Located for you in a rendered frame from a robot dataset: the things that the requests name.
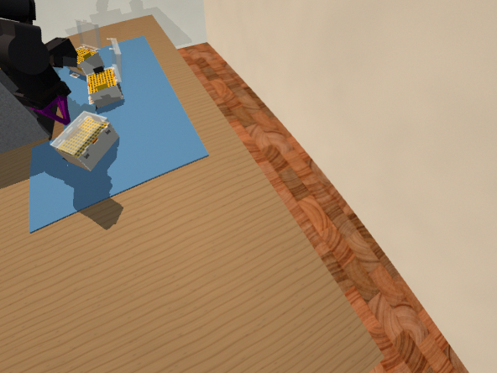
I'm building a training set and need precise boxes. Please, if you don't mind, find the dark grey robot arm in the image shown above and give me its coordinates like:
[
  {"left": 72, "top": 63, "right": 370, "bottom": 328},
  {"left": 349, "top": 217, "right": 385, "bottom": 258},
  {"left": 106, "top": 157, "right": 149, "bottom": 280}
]
[{"left": 0, "top": 0, "right": 78, "bottom": 90}]

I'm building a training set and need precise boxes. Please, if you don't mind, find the blue flat mat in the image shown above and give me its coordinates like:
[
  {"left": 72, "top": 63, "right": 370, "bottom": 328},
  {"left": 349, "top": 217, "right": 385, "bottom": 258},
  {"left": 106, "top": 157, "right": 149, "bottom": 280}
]
[{"left": 29, "top": 36, "right": 209, "bottom": 234}]

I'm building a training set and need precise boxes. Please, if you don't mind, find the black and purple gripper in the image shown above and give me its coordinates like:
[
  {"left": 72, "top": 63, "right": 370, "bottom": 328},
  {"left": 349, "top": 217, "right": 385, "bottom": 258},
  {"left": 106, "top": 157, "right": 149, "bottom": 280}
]
[{"left": 3, "top": 69, "right": 71, "bottom": 125}]

